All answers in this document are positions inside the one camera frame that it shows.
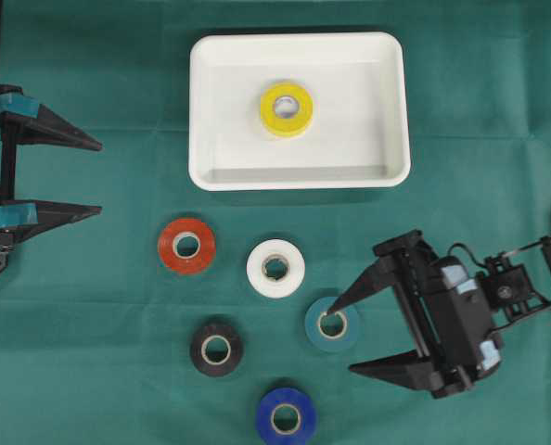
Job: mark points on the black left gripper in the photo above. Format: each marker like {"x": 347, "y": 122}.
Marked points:
{"x": 26, "y": 121}

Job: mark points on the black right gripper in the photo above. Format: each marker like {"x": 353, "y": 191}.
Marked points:
{"x": 404, "y": 264}

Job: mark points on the green tape roll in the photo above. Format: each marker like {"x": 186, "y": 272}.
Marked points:
{"x": 344, "y": 340}

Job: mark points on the yellow tape roll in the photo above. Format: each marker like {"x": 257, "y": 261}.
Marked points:
{"x": 286, "y": 109}

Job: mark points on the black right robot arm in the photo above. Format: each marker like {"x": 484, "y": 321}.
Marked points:
{"x": 508, "y": 288}

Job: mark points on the white tape roll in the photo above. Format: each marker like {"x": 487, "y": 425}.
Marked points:
{"x": 275, "y": 268}

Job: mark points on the blue tape roll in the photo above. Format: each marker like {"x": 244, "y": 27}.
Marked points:
{"x": 286, "y": 416}

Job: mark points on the red tape roll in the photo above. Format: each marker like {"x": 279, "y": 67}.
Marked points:
{"x": 186, "y": 246}

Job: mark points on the black tape roll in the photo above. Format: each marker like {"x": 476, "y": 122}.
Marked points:
{"x": 216, "y": 349}

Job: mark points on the white plastic tray case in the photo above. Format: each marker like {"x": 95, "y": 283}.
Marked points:
{"x": 358, "y": 134}

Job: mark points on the green table cloth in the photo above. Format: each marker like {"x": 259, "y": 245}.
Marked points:
{"x": 95, "y": 332}

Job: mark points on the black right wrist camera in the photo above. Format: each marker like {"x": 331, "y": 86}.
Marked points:
{"x": 462, "y": 319}

